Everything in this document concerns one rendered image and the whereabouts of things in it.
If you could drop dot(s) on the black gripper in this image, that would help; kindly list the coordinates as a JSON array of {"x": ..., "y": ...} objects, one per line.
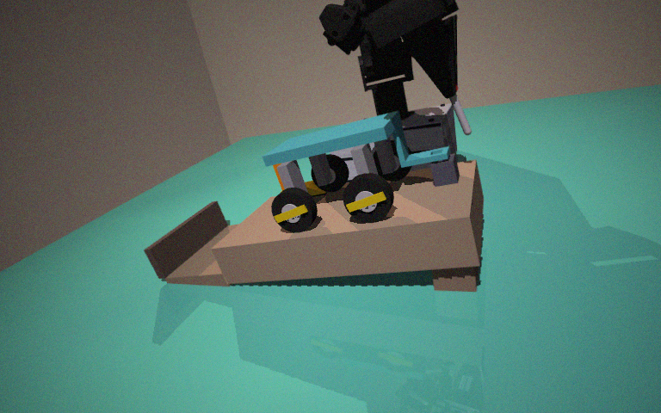
[{"x": 431, "y": 41}]

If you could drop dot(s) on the red-headed grey pin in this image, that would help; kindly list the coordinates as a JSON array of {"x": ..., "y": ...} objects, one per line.
[{"x": 460, "y": 115}]

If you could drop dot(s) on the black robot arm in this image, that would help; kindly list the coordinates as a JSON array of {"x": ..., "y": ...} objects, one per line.
[{"x": 344, "y": 26}]

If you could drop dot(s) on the small wheeled trolley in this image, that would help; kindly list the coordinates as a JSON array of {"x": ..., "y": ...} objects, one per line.
[{"x": 369, "y": 196}]

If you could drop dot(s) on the brown wooden ramp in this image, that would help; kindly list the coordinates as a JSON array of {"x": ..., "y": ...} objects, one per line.
[{"x": 435, "y": 223}]

